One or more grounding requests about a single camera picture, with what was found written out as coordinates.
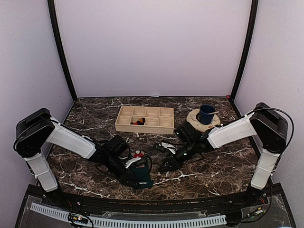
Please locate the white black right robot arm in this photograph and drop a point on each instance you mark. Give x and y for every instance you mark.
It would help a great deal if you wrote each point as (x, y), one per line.
(269, 124)

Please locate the green christmas bear sock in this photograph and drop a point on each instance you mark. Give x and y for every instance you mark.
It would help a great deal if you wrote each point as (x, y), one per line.
(142, 169)

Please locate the wooden compartment tray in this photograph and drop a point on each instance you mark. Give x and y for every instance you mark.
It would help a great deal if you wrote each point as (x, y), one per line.
(159, 120)

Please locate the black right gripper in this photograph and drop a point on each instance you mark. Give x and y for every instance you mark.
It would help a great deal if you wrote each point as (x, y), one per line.
(175, 164)

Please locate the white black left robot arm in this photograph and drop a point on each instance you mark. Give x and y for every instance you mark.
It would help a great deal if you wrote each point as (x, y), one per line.
(40, 127)

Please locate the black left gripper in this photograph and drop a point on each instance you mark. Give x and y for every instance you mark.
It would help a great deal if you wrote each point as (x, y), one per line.
(126, 176)

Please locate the white slotted cable duct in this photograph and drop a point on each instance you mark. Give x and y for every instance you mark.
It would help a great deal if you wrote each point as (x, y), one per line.
(130, 220)

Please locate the black left frame post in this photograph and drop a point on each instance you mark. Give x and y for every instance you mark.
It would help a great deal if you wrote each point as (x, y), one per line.
(60, 49)

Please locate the black frame post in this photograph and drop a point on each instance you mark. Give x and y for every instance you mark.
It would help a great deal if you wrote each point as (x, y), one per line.
(60, 49)
(246, 48)

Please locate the dark blue mug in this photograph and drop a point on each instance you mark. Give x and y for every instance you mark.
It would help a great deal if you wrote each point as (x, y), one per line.
(202, 116)

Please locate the black front table rail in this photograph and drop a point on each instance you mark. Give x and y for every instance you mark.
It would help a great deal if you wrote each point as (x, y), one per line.
(274, 201)

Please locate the black red yellow argyle sock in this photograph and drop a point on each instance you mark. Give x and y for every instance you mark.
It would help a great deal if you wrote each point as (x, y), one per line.
(140, 121)

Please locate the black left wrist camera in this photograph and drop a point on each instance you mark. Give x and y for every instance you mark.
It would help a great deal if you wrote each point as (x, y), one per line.
(117, 145)

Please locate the cream saucer plate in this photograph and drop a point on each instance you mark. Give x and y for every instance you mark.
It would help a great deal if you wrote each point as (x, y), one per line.
(191, 118)

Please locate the black right frame post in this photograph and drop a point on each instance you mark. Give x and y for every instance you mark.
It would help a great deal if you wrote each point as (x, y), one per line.
(246, 48)

